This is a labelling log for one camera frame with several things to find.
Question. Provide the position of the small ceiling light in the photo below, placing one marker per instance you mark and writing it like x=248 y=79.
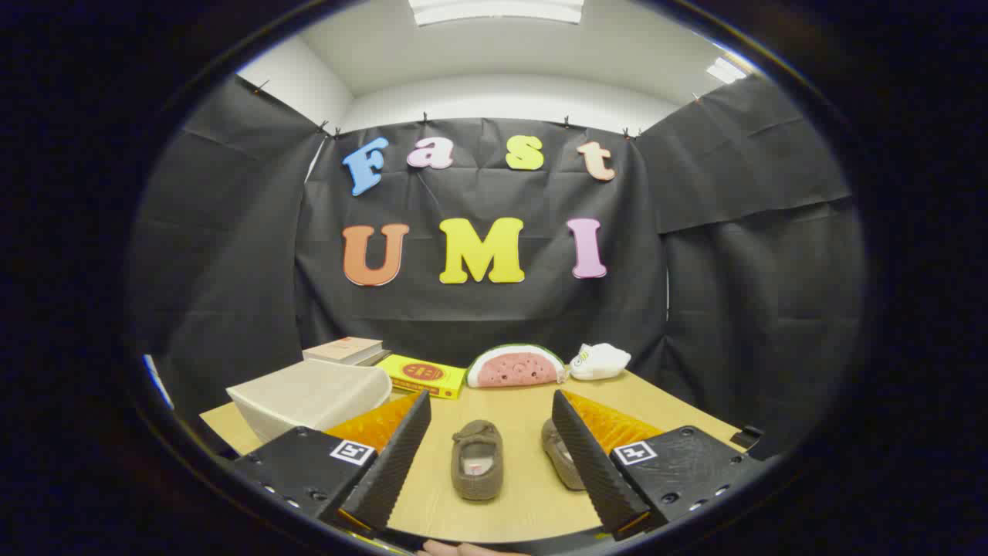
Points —
x=725 y=71

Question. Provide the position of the brown slipper shoe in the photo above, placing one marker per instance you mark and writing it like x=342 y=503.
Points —
x=557 y=455
x=476 y=455

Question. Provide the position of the long ceiling light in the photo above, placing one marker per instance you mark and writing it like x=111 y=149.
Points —
x=494 y=9

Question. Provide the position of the grey book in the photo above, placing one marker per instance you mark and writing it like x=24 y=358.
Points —
x=377 y=357

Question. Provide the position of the white plush toy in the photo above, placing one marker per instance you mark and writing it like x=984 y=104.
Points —
x=600 y=361

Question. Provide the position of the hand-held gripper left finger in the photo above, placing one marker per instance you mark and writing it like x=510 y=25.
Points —
x=394 y=463

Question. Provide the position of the yellow book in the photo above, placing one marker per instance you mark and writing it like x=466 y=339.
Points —
x=421 y=374

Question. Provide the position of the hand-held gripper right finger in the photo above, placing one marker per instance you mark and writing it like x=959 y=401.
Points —
x=588 y=463

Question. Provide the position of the beige book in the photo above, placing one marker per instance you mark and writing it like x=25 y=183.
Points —
x=343 y=349

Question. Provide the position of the watermelon slice plush toy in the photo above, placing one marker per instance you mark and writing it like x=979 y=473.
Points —
x=513 y=369

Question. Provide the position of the black table clamp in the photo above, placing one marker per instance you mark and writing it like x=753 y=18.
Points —
x=746 y=438

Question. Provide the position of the black backdrop cloth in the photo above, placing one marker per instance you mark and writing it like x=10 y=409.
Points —
x=478 y=316

